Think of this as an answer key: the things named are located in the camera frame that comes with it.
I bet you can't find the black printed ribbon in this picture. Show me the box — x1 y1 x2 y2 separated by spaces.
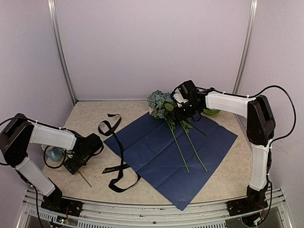
98 113 141 193

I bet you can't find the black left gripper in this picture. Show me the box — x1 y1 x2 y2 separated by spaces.
63 151 92 175

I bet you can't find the corner metal post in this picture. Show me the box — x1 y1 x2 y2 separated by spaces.
232 0 258 94
47 0 78 106

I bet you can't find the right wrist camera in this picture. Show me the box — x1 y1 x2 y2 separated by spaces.
171 80 199 107

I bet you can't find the right corner metal post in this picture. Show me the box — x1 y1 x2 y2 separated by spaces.
232 0 258 94

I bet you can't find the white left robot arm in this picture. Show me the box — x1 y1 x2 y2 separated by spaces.
0 113 104 211

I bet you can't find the fake flower bunch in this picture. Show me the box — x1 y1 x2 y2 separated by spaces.
147 90 209 173

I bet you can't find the green plastic saucer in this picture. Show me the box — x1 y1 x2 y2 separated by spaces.
203 109 220 115

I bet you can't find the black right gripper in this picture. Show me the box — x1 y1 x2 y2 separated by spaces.
172 100 200 121

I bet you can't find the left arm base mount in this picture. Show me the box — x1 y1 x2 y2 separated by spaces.
41 188 83 217

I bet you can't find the blue wrapping paper sheet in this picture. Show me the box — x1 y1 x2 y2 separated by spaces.
105 113 237 210

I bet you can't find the left corner metal post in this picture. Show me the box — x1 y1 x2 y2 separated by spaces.
47 0 78 106

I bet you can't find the white blue paper cup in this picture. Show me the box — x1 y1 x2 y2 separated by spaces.
41 145 63 162

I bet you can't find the aluminium table frame rail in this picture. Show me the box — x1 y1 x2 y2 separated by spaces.
16 187 295 228

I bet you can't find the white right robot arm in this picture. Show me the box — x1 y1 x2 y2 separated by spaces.
171 89 276 191

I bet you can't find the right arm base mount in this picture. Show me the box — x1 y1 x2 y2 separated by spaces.
227 184 268 216

